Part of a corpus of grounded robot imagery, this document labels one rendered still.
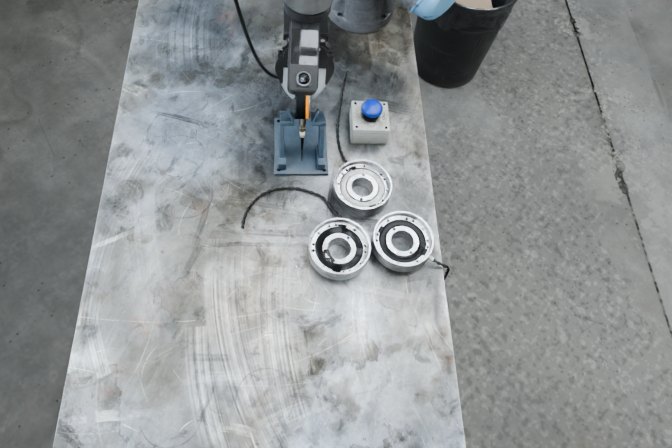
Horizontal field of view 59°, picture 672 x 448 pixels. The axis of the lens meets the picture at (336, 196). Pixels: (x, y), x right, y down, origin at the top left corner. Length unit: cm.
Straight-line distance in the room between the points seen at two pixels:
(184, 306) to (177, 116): 39
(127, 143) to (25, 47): 143
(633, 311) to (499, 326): 45
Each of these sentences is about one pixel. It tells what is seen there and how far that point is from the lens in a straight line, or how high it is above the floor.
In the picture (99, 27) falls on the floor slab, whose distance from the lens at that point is 256.
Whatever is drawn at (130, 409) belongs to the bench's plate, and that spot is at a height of 80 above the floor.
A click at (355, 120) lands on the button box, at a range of 113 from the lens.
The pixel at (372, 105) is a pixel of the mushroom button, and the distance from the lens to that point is 112.
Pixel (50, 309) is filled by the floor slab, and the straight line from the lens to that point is 196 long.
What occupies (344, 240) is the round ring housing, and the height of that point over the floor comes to 82.
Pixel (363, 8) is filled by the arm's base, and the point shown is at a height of 86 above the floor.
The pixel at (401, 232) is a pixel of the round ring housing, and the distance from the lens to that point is 105.
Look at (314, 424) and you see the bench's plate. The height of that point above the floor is 80.
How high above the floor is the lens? 174
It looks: 60 degrees down
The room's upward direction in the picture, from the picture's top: 10 degrees clockwise
